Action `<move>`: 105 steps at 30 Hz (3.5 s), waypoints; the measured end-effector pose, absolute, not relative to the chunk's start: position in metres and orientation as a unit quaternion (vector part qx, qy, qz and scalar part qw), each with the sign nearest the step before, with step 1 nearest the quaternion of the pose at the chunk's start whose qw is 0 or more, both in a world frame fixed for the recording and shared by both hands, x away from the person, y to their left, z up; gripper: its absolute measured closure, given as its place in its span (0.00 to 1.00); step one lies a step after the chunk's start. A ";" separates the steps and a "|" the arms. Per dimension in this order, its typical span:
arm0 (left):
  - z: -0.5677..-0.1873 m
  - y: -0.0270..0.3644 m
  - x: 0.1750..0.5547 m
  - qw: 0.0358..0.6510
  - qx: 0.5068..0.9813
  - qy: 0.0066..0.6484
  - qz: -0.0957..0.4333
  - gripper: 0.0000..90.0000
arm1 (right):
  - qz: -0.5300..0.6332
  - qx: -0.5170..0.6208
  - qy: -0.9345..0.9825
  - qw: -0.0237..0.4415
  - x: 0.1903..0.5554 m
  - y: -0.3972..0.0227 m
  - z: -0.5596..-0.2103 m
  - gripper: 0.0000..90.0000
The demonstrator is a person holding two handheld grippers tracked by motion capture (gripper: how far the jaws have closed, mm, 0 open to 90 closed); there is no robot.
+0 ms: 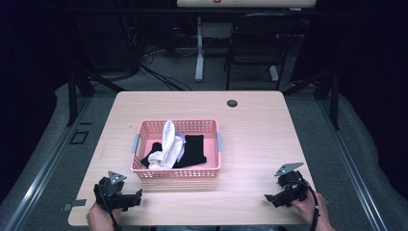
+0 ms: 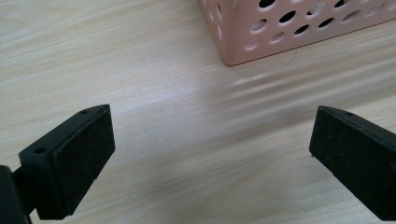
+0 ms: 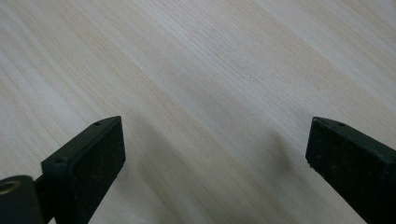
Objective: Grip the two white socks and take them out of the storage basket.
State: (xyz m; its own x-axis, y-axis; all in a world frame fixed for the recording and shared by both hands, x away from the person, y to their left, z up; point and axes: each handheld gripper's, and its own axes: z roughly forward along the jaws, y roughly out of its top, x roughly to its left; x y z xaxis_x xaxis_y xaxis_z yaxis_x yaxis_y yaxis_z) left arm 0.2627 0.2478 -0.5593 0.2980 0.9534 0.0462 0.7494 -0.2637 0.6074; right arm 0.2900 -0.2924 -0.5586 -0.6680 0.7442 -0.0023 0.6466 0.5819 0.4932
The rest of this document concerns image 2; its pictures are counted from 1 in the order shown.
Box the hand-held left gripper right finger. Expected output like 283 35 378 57
308 105 396 222

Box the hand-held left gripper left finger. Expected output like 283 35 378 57
11 104 117 221

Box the pink perforated plastic basket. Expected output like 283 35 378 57
198 0 396 67

